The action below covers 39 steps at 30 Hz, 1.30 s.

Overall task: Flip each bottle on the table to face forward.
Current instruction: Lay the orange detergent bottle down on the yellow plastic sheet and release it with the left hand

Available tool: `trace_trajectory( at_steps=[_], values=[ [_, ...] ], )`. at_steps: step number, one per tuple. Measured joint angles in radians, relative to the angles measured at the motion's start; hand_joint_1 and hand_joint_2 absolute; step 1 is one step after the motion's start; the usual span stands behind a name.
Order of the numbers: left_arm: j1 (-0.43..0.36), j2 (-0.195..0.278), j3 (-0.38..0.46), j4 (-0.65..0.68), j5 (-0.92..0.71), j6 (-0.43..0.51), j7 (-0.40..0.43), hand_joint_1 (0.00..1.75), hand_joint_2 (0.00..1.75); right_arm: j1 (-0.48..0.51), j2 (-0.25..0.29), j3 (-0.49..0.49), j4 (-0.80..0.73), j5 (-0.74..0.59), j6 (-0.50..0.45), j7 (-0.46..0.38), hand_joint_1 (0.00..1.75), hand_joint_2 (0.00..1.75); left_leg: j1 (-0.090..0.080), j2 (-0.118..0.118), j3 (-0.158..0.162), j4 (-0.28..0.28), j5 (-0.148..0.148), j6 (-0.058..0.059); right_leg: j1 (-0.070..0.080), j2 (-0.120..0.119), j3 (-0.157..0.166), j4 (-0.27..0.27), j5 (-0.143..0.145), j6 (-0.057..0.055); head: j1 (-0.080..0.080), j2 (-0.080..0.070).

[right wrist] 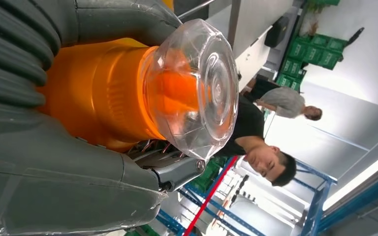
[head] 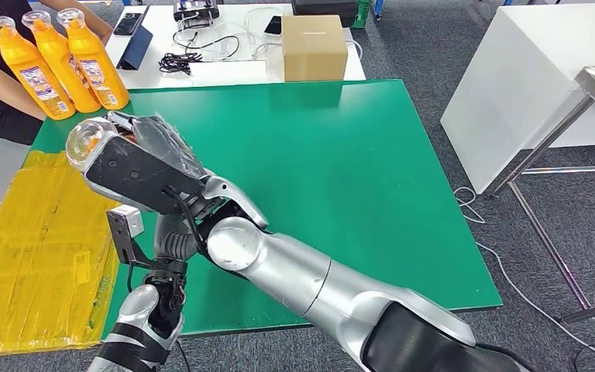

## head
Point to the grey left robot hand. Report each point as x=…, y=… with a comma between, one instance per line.
x=171, y=225

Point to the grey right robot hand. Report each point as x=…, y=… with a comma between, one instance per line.
x=166, y=143

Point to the orange plastic bottle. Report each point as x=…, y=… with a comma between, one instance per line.
x=84, y=141
x=30, y=72
x=92, y=61
x=59, y=56

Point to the black smartphone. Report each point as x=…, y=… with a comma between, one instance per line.
x=273, y=24
x=128, y=24

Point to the person's left forearm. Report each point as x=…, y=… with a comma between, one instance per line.
x=89, y=20

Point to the person's right forearm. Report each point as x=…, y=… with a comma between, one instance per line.
x=5, y=90

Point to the white desk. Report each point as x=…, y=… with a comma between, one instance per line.
x=164, y=81

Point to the dark blue tablet case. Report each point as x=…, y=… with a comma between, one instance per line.
x=136, y=50

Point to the black electronic device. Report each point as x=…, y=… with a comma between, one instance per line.
x=196, y=10

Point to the yellow tape patch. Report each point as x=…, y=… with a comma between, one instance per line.
x=36, y=246

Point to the brown cardboard box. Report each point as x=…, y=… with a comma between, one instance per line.
x=314, y=49

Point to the black hard case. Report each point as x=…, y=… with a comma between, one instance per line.
x=326, y=11

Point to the green box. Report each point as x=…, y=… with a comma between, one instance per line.
x=363, y=13

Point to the white cabinet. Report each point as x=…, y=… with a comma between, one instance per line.
x=523, y=77

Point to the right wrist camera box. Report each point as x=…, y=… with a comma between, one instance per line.
x=133, y=172

